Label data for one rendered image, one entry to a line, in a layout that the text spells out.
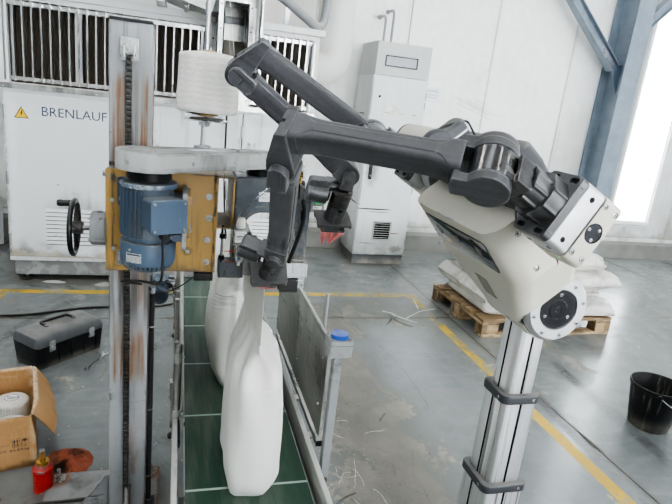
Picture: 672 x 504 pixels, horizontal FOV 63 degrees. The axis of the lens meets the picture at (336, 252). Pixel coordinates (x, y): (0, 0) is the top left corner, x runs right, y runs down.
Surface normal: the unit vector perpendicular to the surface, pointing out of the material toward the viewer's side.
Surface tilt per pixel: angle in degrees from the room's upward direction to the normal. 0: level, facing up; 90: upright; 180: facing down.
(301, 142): 131
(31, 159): 92
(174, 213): 90
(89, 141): 90
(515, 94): 90
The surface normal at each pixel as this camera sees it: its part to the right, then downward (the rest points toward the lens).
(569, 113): 0.26, 0.29
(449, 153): -0.10, -0.52
